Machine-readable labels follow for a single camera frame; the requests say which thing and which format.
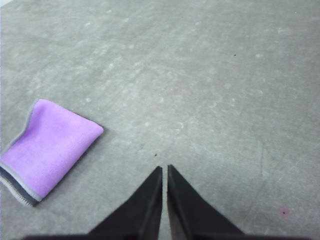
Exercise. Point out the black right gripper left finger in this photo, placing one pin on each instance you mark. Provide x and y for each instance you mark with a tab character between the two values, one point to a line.
142	212

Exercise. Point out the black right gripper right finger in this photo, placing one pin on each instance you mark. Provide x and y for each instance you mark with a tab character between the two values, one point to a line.
190	212

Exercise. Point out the purple towel with grey hem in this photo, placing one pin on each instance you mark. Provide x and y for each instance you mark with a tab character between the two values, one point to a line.
52	145

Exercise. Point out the grey table cloth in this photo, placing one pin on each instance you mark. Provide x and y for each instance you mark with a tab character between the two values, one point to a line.
200	75

